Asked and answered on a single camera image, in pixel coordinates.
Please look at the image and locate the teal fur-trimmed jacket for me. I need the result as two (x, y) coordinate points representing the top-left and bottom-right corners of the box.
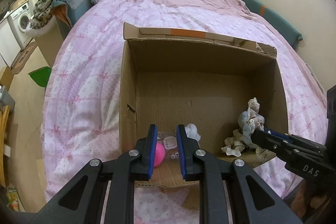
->
(51, 0), (102, 40)

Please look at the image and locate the lace trim scrunchie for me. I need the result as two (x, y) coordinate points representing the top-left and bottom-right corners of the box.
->
(237, 97), (266, 136)

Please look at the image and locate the grey bin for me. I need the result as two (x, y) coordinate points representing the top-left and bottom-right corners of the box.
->
(0, 86), (16, 109)

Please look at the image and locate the floral beige scrunchie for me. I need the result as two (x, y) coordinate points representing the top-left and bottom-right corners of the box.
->
(256, 147), (270, 160)

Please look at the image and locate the cream satin scrunchie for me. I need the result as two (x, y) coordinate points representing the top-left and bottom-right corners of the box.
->
(221, 129), (247, 157)

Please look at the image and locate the beige hamper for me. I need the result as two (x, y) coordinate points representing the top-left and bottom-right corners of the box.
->
(26, 21), (69, 70)

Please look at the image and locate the cardboard box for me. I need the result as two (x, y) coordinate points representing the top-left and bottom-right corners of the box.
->
(119, 21), (290, 211)

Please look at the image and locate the yellow wooden chair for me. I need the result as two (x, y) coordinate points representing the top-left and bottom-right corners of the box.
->
(0, 105), (11, 188)

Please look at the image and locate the teal wall cushion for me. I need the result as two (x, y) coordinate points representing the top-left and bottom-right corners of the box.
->
(237, 0), (303, 50)

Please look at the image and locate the green dustpan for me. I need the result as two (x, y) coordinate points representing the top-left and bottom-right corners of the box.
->
(28, 67), (52, 88)

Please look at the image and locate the white soft sock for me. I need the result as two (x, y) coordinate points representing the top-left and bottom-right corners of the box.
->
(184, 123), (201, 142)

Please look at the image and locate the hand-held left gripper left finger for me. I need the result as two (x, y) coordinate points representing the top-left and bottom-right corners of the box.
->
(29, 123), (158, 224)

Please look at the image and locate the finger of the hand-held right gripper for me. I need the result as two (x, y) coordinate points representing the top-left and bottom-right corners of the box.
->
(263, 128), (292, 141)
(251, 130), (290, 159)

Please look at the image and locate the clear plastic bag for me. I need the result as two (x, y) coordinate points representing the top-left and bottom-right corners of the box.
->
(157, 132), (181, 161)

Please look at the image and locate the pink round toy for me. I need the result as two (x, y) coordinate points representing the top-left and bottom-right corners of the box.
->
(153, 143), (166, 168)

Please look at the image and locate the pink patterned quilt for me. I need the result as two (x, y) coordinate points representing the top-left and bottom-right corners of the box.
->
(43, 0), (329, 224)

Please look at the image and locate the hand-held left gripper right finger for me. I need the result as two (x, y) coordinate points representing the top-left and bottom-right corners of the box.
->
(176, 124), (303, 224)

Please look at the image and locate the brown oval rug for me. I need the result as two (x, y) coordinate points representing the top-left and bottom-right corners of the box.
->
(10, 41), (38, 75)

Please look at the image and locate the yellow plastic bag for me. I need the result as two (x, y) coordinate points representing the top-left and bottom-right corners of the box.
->
(5, 183), (26, 213)

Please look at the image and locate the person's right hand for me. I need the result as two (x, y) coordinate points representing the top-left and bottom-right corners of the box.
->
(296, 179), (319, 215)

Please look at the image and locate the white washing machine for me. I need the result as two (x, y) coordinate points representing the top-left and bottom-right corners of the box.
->
(7, 2), (33, 47)

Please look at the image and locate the white kitchen cabinet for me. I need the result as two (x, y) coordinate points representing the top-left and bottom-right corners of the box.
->
(0, 20), (21, 68)

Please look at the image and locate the blue fluffy scrunchie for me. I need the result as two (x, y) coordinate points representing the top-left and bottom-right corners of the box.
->
(241, 111), (257, 146)

